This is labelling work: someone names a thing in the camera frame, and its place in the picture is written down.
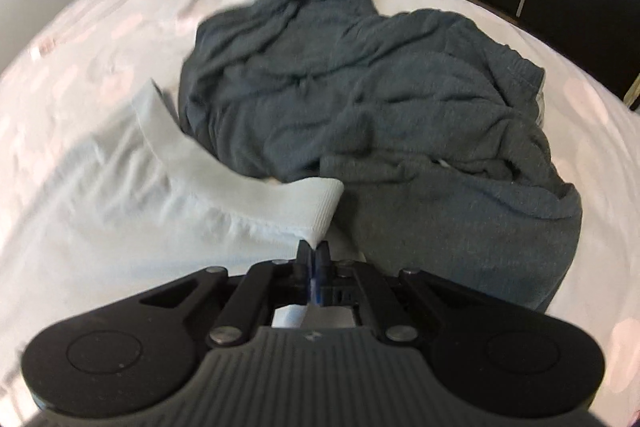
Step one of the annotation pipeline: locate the bed with pink dotted sheet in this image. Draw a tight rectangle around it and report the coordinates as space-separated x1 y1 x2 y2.
0 0 640 427

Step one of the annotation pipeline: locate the light grey sweatshirt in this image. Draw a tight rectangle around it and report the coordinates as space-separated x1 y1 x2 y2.
30 77 367 344

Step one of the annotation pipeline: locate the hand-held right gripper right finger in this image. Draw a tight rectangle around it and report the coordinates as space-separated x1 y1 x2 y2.
314 240 494 343

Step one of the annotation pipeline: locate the dark grey garment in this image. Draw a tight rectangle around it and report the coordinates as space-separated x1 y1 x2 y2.
177 0 584 314

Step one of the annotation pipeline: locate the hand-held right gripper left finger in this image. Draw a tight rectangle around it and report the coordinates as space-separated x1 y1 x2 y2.
140 240 314 350

